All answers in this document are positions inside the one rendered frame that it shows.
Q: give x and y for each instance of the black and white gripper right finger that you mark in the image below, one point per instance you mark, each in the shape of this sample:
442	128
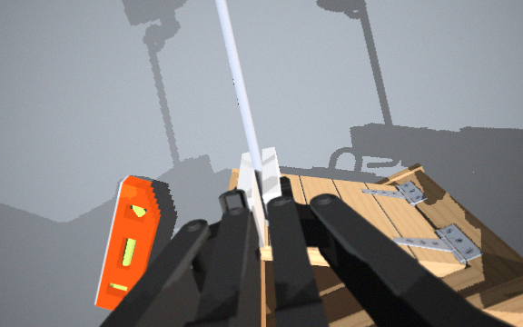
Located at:
392	287

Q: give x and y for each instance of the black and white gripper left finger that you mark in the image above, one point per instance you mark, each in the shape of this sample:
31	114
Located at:
170	290

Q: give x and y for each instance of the brown wooden cabinet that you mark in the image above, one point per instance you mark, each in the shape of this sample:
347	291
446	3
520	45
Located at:
448	238

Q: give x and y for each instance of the orange spirit level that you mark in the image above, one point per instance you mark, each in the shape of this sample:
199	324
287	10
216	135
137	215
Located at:
120	271

